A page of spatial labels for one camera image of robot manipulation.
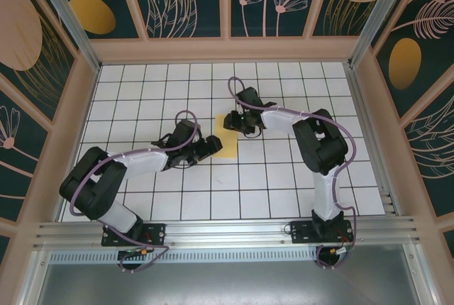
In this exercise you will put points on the yellow paper sheet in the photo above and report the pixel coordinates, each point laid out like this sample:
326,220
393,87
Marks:
227,145

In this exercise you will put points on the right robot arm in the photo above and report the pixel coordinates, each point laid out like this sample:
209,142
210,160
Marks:
280,120

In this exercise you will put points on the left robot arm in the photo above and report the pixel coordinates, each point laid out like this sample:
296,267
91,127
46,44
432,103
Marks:
138,163

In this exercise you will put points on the small connector circuit board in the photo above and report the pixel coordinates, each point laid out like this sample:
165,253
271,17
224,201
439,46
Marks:
136,252
340,251

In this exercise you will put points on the long aluminium mounting rail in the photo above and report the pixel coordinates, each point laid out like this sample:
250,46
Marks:
227,230

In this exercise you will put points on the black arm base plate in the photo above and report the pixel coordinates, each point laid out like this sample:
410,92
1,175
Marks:
154,234
301,232

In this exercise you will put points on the aluminium side rail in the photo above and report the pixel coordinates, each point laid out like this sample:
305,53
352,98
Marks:
372,134

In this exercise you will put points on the aluminium corner post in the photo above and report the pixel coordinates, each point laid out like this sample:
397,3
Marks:
67,17
379,10

